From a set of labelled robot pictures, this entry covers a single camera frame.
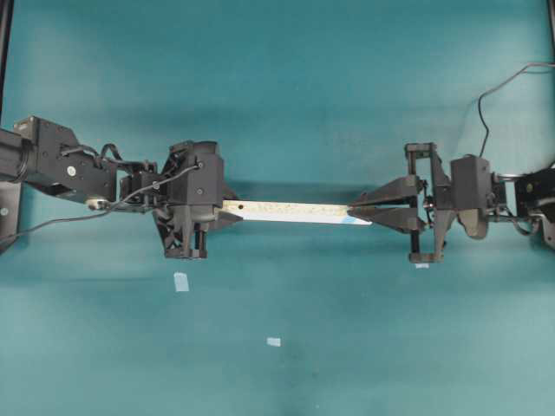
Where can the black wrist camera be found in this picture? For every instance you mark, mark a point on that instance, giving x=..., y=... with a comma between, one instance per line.
x=204, y=184
x=471, y=189

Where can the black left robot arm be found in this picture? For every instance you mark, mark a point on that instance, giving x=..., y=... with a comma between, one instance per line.
x=49, y=158

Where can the white particle board strip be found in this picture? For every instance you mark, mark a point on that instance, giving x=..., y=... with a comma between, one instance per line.
x=290, y=212

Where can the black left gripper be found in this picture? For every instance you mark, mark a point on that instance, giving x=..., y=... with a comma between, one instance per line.
x=183, y=228

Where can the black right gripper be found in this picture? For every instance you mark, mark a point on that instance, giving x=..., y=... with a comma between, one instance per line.
x=436, y=203

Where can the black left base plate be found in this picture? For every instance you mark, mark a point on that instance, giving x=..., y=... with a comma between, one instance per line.
x=11, y=197

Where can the black frame post left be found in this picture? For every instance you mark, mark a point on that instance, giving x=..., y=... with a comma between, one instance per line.
x=7, y=7

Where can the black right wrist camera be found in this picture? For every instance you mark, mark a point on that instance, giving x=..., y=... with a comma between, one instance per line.
x=471, y=189

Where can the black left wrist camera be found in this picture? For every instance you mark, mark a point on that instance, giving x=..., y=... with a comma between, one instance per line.
x=204, y=184

